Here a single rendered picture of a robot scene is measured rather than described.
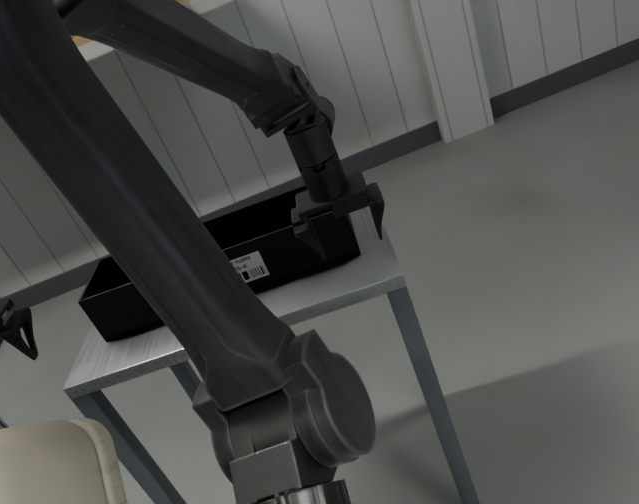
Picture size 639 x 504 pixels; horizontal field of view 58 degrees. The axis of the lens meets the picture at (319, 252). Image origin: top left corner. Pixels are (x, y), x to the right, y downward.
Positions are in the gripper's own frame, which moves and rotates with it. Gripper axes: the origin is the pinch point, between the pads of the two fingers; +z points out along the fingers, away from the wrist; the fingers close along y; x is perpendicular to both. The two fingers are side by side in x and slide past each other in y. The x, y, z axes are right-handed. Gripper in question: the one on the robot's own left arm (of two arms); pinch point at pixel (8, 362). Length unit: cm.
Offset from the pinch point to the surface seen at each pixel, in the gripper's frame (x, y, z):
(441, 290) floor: -111, -79, 98
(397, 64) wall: -252, -103, 48
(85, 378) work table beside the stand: -15.3, 1.6, 18.3
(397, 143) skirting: -249, -91, 91
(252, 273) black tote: -25.7, -35.3, 13.8
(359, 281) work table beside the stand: -17, -56, 18
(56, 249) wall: -230, 116, 75
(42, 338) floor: -182, 125, 102
